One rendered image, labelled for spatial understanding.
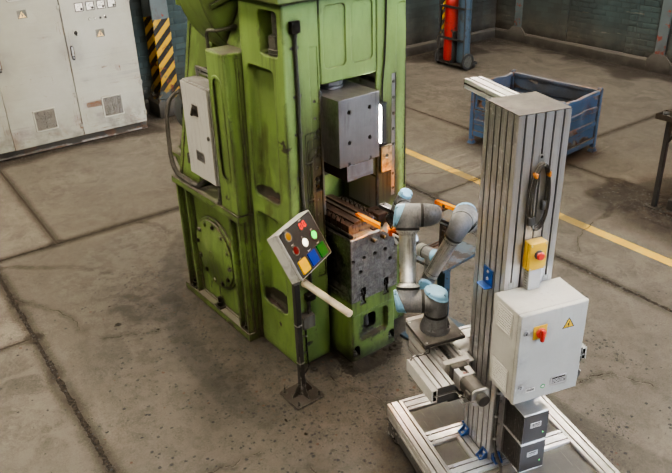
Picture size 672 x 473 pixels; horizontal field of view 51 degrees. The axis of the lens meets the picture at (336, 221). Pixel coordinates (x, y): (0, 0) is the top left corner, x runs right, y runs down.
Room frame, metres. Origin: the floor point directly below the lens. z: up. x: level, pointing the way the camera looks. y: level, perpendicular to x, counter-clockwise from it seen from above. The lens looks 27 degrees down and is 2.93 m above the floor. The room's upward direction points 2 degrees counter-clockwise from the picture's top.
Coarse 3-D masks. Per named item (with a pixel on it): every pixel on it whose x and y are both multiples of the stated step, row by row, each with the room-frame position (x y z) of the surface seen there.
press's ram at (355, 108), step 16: (336, 96) 3.86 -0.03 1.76; (352, 96) 3.85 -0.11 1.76; (368, 96) 3.89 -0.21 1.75; (336, 112) 3.78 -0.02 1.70; (352, 112) 3.82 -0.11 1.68; (368, 112) 3.89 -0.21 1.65; (336, 128) 3.78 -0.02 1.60; (352, 128) 3.82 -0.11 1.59; (368, 128) 3.89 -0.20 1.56; (336, 144) 3.78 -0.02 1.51; (352, 144) 3.82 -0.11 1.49; (368, 144) 3.89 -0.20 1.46; (336, 160) 3.79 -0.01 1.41; (352, 160) 3.82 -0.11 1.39
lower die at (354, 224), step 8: (336, 200) 4.13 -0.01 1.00; (344, 200) 4.14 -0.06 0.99; (328, 208) 4.03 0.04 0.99; (336, 208) 4.03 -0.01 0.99; (352, 208) 4.02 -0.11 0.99; (360, 208) 4.01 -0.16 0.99; (328, 216) 3.95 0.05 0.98; (344, 216) 3.91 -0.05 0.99; (352, 216) 3.91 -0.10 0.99; (368, 216) 3.90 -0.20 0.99; (344, 224) 3.82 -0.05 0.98; (352, 224) 3.82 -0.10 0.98; (360, 224) 3.85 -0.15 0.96; (368, 224) 3.89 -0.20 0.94; (352, 232) 3.81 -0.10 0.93
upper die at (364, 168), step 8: (368, 160) 3.89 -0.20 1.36; (328, 168) 3.93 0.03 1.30; (336, 168) 3.87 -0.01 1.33; (344, 168) 3.81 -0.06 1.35; (352, 168) 3.82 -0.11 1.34; (360, 168) 3.85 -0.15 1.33; (368, 168) 3.89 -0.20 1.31; (336, 176) 3.87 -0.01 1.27; (344, 176) 3.81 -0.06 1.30; (352, 176) 3.82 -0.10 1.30; (360, 176) 3.85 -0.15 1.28
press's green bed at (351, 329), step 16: (352, 304) 3.73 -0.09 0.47; (368, 304) 3.81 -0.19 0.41; (384, 304) 3.90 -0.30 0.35; (336, 320) 3.87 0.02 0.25; (352, 320) 3.74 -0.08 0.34; (368, 320) 3.91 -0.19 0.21; (384, 320) 3.94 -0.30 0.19; (336, 336) 3.87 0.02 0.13; (352, 336) 3.74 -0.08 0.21; (368, 336) 3.82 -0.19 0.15; (384, 336) 3.90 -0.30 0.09; (352, 352) 3.74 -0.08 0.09; (368, 352) 3.81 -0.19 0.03
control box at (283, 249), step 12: (300, 216) 3.51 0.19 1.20; (288, 228) 3.38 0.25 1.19; (312, 228) 3.52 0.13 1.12; (276, 240) 3.29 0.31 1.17; (300, 240) 3.39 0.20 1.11; (312, 240) 3.46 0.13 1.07; (324, 240) 3.53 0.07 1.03; (276, 252) 3.30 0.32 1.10; (288, 252) 3.27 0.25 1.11; (300, 252) 3.34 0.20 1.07; (288, 264) 3.26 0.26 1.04; (288, 276) 3.26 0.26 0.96; (300, 276) 3.23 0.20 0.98
